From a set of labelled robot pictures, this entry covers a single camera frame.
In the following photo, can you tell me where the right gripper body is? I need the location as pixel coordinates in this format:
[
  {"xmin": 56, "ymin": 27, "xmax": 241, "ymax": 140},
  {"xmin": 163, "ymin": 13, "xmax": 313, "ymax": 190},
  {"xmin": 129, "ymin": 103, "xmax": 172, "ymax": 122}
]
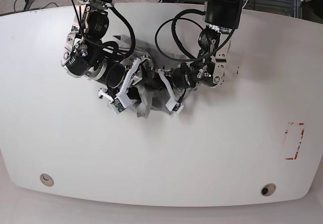
[{"xmin": 97, "ymin": 55, "xmax": 150, "ymax": 103}]

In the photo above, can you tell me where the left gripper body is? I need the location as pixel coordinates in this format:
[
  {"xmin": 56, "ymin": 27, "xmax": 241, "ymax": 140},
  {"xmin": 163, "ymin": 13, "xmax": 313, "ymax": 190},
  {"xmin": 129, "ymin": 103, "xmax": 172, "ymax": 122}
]
[{"xmin": 161, "ymin": 64, "xmax": 199, "ymax": 91}]

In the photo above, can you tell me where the grey T-shirt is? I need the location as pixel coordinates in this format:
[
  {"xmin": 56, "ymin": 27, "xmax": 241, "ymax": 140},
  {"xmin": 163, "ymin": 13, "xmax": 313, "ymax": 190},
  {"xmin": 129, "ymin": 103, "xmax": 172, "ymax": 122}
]
[{"xmin": 107, "ymin": 35, "xmax": 186, "ymax": 118}]

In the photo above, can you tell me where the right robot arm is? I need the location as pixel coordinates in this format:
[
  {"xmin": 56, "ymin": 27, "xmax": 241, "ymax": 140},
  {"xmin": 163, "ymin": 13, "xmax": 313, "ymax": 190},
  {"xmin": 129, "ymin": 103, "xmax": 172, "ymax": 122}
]
[{"xmin": 61, "ymin": 0, "xmax": 152, "ymax": 113}]

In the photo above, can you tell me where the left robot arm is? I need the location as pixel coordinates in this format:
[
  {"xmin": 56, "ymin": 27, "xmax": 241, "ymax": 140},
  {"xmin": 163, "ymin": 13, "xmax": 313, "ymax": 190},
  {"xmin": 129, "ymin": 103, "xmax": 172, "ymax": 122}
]
[{"xmin": 156, "ymin": 0, "xmax": 243, "ymax": 92}]

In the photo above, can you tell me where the red tape rectangle marker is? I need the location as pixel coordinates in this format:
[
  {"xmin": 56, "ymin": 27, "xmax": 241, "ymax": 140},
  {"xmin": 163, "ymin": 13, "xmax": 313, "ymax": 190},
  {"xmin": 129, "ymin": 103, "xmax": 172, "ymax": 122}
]
[{"xmin": 283, "ymin": 122, "xmax": 305, "ymax": 160}]

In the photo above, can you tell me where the left table grommet hole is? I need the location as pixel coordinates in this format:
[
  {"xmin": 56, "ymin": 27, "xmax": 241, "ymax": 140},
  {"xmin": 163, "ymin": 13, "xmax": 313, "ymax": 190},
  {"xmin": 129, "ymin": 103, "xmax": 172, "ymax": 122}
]
[{"xmin": 39, "ymin": 174, "xmax": 54, "ymax": 187}]

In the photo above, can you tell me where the table grommet hole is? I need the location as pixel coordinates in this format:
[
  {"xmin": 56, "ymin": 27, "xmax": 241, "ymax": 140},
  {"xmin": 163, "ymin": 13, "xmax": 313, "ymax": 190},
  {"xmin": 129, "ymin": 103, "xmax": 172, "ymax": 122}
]
[
  {"xmin": 39, "ymin": 174, "xmax": 54, "ymax": 187},
  {"xmin": 260, "ymin": 183, "xmax": 276, "ymax": 197}
]

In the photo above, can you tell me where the right table grommet hole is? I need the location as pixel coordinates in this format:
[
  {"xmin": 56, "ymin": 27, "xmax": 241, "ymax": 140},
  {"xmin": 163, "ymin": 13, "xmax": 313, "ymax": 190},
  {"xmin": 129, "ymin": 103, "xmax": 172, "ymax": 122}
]
[{"xmin": 260, "ymin": 183, "xmax": 276, "ymax": 197}]

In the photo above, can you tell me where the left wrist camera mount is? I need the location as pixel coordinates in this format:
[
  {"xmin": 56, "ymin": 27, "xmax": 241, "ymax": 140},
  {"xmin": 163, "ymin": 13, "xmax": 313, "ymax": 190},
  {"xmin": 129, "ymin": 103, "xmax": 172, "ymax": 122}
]
[{"xmin": 166, "ymin": 98, "xmax": 184, "ymax": 114}]

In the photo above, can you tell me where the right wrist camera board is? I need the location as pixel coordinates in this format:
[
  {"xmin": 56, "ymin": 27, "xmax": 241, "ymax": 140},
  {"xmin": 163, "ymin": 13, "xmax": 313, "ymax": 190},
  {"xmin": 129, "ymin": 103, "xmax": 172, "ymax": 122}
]
[{"xmin": 109, "ymin": 98, "xmax": 133, "ymax": 114}]

